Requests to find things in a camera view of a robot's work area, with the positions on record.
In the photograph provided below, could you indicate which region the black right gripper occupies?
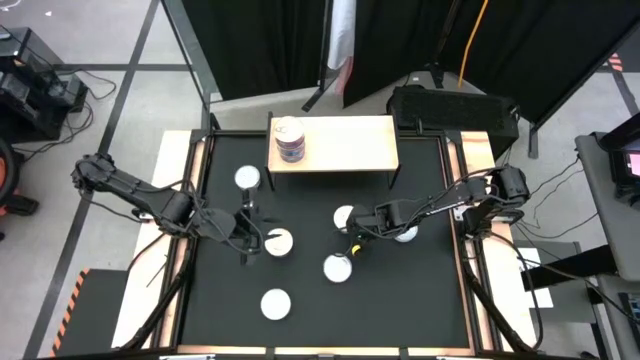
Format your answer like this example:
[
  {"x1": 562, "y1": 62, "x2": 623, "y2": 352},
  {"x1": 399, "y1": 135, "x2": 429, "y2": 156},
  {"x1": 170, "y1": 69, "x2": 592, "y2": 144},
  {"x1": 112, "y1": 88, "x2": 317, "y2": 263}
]
[{"x1": 347, "y1": 199, "x2": 421, "y2": 245}]

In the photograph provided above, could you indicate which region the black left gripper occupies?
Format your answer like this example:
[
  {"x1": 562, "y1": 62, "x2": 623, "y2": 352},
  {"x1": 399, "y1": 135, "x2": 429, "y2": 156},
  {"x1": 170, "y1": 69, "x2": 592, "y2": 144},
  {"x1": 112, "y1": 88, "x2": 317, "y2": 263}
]
[{"x1": 197, "y1": 188, "x2": 284, "y2": 267}]

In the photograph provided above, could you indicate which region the green label seafood can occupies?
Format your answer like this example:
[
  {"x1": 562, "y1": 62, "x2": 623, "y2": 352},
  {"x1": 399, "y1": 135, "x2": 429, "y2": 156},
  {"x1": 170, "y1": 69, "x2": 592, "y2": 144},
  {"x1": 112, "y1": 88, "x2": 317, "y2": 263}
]
[
  {"x1": 233, "y1": 164, "x2": 262, "y2": 192},
  {"x1": 393, "y1": 224, "x2": 420, "y2": 244},
  {"x1": 259, "y1": 288, "x2": 293, "y2": 322}
]

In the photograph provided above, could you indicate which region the red label seafood can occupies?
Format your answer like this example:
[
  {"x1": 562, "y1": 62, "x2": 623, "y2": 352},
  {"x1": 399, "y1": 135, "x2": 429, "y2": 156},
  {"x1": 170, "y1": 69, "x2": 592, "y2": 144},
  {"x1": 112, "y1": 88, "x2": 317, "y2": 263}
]
[{"x1": 322, "y1": 253, "x2": 354, "y2": 285}]

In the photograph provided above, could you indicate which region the wooden shelf with black legs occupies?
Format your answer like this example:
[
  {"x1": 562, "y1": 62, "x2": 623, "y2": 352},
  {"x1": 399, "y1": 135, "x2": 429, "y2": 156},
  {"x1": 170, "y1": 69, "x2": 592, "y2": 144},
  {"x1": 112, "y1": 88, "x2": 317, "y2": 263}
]
[{"x1": 264, "y1": 112, "x2": 401, "y2": 191}]

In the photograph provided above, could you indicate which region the black table mat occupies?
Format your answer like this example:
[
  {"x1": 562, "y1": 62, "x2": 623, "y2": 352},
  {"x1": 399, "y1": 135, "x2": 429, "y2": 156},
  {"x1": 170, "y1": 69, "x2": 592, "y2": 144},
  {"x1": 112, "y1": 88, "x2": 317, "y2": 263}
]
[{"x1": 178, "y1": 133, "x2": 471, "y2": 349}]

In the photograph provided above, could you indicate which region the black stand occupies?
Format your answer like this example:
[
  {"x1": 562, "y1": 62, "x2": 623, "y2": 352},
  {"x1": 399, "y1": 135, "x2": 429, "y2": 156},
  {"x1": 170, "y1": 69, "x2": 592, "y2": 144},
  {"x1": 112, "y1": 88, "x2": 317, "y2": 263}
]
[
  {"x1": 424, "y1": 0, "x2": 464, "y2": 90},
  {"x1": 301, "y1": 0, "x2": 335, "y2": 114}
]

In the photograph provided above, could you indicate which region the black perforated case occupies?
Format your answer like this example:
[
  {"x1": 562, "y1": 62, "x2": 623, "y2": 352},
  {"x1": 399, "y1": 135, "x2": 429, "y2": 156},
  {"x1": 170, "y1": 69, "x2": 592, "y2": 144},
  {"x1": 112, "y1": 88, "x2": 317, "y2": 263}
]
[{"x1": 386, "y1": 83, "x2": 521, "y2": 160}]

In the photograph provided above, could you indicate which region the black hazard striped floor mat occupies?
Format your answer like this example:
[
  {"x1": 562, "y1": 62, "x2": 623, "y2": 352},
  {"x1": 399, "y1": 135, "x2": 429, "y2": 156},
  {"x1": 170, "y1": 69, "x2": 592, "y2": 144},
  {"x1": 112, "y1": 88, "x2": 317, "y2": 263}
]
[
  {"x1": 48, "y1": 267, "x2": 132, "y2": 359},
  {"x1": 605, "y1": 51, "x2": 627, "y2": 74}
]

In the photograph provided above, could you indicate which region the black curtain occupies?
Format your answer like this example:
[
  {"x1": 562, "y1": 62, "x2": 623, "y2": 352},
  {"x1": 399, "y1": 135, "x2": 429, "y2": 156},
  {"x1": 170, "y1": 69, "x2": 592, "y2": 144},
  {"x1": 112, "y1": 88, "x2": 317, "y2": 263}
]
[
  {"x1": 343, "y1": 0, "x2": 640, "y2": 125},
  {"x1": 180, "y1": 0, "x2": 331, "y2": 101}
]

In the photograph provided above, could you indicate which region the white paper sheet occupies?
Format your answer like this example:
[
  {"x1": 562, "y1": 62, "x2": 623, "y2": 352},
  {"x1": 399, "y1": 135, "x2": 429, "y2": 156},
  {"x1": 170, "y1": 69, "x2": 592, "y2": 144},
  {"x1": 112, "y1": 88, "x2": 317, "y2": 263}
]
[{"x1": 516, "y1": 246, "x2": 555, "y2": 310}]

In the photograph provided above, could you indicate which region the black floor bar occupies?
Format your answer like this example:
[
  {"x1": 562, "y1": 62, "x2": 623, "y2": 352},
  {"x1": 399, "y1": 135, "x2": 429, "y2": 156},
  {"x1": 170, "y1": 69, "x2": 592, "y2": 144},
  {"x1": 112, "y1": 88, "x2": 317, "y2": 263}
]
[{"x1": 519, "y1": 243, "x2": 619, "y2": 292}]

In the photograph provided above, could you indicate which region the gray desk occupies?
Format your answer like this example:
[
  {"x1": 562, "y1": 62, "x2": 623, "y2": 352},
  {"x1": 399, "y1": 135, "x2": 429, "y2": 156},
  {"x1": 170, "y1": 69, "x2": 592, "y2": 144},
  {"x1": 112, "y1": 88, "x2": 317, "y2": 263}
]
[
  {"x1": 594, "y1": 273, "x2": 640, "y2": 360},
  {"x1": 573, "y1": 130, "x2": 640, "y2": 282}
]

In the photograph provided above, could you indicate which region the orange and black machine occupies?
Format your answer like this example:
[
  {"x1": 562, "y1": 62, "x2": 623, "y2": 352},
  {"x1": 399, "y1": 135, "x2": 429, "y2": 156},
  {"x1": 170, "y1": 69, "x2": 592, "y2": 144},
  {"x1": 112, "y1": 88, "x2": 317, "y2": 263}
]
[{"x1": 0, "y1": 137, "x2": 40, "y2": 242}]

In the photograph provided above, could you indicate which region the black equipment rack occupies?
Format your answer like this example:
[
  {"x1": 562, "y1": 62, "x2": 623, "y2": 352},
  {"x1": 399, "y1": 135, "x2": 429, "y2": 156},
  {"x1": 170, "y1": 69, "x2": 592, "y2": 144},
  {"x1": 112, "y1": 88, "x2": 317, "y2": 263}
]
[{"x1": 0, "y1": 25, "x2": 92, "y2": 142}]

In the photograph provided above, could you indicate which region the black desktop device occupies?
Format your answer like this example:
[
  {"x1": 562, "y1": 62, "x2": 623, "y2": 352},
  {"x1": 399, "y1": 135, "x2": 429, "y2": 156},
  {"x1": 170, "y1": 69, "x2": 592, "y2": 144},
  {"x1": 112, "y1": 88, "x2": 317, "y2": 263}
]
[{"x1": 598, "y1": 112, "x2": 640, "y2": 202}]

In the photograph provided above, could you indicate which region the black keyboard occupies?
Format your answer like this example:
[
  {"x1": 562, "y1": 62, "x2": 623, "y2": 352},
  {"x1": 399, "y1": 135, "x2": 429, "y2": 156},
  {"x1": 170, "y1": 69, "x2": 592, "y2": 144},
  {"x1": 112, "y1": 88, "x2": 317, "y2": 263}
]
[{"x1": 618, "y1": 291, "x2": 640, "y2": 329}]

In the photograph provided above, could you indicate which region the yellow orange cable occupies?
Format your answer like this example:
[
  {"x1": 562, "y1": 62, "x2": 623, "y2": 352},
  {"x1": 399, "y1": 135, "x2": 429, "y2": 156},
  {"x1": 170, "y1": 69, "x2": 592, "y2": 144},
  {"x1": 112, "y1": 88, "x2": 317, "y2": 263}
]
[{"x1": 456, "y1": 0, "x2": 490, "y2": 91}]

